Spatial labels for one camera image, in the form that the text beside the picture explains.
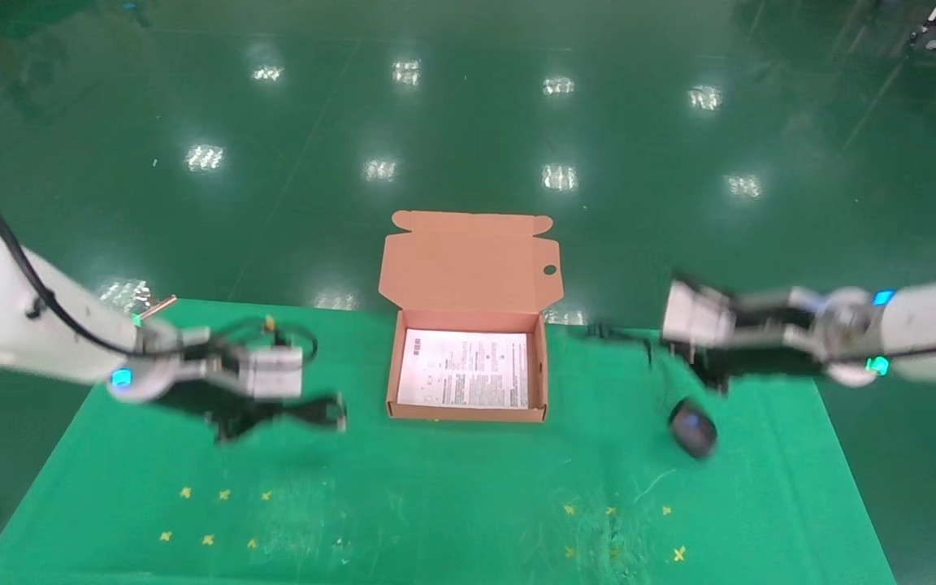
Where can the orange cardboard box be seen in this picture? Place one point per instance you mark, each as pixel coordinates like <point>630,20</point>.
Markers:
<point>468,268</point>

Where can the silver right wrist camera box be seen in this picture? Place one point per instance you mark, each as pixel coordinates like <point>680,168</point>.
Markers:
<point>695,313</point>

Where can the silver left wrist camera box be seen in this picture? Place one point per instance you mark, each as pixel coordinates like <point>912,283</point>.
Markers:
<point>270,371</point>

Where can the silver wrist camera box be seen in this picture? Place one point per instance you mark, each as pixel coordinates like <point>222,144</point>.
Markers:
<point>270,371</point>
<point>695,313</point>

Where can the white printed instruction sheet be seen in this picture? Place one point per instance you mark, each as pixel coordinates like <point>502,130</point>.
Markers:
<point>464,370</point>

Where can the metal binder clip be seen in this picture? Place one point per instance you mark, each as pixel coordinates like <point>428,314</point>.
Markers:
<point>161,307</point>

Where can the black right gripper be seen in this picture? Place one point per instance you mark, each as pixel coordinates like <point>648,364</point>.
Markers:
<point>769,341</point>

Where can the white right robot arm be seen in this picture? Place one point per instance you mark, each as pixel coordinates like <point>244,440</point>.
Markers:
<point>931,325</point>

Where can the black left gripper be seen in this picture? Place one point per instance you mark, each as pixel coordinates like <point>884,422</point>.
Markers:
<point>200,402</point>

